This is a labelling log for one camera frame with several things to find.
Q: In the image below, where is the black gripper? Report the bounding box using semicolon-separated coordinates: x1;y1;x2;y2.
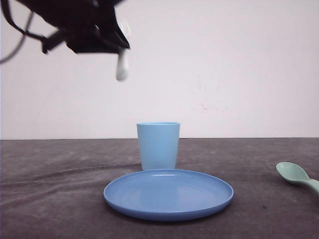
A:
41;0;131;55

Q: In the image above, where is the white plastic fork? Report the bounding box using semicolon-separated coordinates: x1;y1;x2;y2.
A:
116;19;131;82

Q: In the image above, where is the light blue plastic cup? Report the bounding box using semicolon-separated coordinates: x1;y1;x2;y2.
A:
137;122;180;170

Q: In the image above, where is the mint green plastic spoon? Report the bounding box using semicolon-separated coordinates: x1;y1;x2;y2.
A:
276;162;319;193

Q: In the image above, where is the blue plastic plate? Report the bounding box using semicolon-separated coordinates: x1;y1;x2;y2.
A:
103;169;234;222

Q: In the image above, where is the dark grey table mat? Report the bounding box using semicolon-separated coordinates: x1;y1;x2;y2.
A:
0;138;319;239

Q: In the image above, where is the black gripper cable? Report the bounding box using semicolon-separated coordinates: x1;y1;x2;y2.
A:
0;0;48;64

